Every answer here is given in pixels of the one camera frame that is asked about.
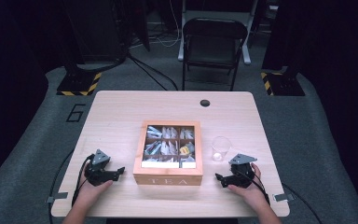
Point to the black folding chair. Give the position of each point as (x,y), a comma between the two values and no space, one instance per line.
(213,46)

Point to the white metal frame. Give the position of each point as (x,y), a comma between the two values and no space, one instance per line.
(246,53)

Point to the person's left hand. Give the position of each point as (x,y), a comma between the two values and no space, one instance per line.
(90,193)

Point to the pile of tea bags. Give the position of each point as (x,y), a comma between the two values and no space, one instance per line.
(169,146)

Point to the clear glass cup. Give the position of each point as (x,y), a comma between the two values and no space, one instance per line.
(221,149)

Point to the black table grommet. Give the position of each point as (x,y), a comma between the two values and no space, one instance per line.
(205,103)

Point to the black stand base hazard tape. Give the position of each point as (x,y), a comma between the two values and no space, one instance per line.
(284,85)
(79,84)

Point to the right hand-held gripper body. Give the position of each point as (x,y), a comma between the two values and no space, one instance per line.
(245,177)

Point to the grey tape piece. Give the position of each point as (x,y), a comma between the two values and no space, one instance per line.
(57,196)
(283,197)

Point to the dark cabinet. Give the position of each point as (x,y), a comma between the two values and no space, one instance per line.
(96,31)

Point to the wooden tea box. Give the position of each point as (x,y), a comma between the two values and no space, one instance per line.
(167,175)

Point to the person's right hand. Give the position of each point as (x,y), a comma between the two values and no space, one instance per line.
(254,194)

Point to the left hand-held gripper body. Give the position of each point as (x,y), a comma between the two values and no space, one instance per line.
(94,174)

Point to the black curtain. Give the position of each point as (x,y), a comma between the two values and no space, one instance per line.
(345,93)
(9,93)

